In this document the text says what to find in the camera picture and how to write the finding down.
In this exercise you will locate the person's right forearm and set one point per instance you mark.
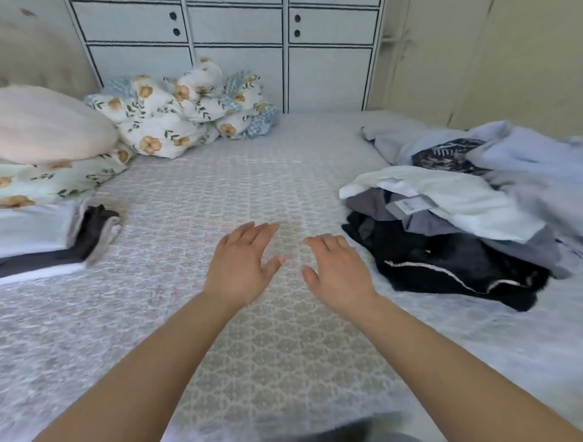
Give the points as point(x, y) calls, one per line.
point(455, 373)

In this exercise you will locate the floral pillow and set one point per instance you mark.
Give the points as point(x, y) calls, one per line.
point(55, 178)

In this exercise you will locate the white wardrobe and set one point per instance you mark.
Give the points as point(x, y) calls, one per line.
point(237, 45)

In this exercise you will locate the light blue hooded jacket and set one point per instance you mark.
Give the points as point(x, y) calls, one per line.
point(537, 173)

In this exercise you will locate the person's right hand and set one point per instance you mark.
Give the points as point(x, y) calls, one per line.
point(339, 278)

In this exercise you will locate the bed with grey patterned sheet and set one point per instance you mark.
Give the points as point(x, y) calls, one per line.
point(228, 182)

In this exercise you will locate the floral bunched quilt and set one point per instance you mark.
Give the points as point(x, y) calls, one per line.
point(255, 105)

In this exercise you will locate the white door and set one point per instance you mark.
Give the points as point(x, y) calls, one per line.
point(492, 64)

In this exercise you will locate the beige tufted headboard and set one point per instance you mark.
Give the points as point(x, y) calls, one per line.
point(36, 45)

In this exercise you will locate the person's left forearm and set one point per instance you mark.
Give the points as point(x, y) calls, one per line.
point(146, 373)

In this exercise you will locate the white printed t-shirt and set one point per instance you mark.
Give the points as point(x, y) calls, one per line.
point(465, 205)

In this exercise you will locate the dark purple patterned garment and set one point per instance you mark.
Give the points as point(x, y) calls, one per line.
point(451, 157)

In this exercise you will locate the person's left hand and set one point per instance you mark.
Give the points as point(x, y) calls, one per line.
point(239, 269)

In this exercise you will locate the pink plush pillow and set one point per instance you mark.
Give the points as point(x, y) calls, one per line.
point(50, 123)

